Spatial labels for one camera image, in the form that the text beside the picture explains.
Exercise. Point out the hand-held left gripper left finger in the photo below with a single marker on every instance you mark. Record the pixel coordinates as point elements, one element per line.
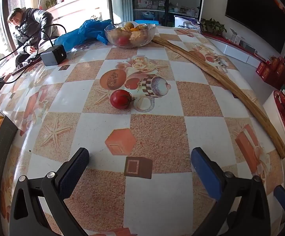
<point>74,172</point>

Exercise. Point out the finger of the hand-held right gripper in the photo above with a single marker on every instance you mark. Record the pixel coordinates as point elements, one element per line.
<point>282,198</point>

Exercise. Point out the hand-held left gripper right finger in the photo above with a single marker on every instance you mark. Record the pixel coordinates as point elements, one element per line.
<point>204,174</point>

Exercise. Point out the white tray with grey rim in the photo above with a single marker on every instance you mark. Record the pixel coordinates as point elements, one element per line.
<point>2,140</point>

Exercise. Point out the white side table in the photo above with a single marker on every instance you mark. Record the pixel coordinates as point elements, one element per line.
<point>273,113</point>

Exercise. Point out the small red tomato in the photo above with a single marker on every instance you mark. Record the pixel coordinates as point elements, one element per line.
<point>120,99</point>

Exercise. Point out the long wooden strip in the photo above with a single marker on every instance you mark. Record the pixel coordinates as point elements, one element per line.
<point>206,66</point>

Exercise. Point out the dark smartphone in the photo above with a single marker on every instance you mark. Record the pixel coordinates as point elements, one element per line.
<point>24,66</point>

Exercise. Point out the grey power adapter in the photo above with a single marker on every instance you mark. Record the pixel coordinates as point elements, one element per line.
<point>52,56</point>

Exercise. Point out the red gift box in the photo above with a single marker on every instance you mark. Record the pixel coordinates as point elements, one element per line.
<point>282,70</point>
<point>271,75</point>
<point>261,70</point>

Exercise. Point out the white television stand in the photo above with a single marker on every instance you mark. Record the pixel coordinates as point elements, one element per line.
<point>233,50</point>

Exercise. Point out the clear glass bowl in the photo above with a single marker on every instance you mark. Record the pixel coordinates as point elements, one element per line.
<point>111,38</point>

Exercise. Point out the blue plastic bag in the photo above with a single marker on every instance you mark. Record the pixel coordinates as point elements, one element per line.
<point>83,33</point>

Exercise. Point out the small white box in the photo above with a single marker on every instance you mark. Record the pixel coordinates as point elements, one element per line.
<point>236,36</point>

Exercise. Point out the green potted plant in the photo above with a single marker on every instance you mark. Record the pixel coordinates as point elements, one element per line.
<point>213,27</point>

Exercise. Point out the crumpled beige fruit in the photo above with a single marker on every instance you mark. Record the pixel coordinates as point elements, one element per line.
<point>138,36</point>

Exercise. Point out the white paper bag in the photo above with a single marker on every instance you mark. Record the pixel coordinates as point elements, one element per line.
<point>185,22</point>

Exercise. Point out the blue plastic container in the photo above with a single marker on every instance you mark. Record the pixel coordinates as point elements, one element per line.
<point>145,22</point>

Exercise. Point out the small green plant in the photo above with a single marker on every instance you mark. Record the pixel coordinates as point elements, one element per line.
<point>50,3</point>

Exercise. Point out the black television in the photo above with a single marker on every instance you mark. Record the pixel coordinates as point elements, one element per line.
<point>255,5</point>

